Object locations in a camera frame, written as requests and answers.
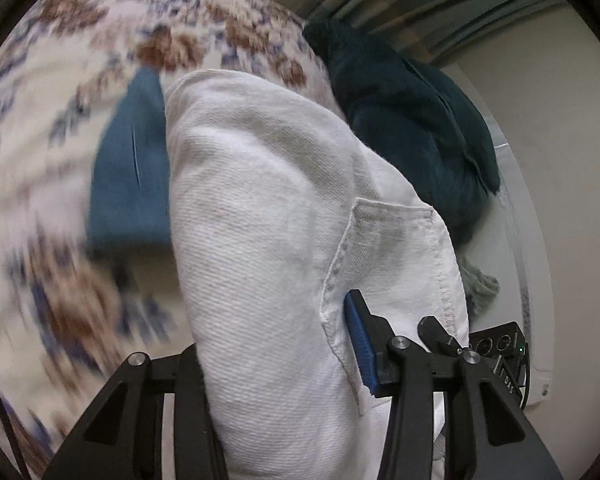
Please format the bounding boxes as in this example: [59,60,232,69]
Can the blue folded garment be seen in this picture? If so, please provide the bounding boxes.
[86,66,171,252]

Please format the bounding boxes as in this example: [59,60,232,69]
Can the dark teal plush blanket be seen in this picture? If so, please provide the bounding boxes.
[303,21,501,245]

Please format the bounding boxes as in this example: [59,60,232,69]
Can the black electronic device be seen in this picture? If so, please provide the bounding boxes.
[469,321,530,408]

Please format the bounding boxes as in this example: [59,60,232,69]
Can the white pants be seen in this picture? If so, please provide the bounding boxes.
[166,70,469,479]

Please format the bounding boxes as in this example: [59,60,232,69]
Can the grey-green knitted cloth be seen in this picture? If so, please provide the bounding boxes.
[457,255,501,320]

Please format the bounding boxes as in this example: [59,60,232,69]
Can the floral fleece bed blanket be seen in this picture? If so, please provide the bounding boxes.
[0,0,337,478]

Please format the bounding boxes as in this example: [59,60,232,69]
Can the black cable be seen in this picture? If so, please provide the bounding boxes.
[0,356,34,480]

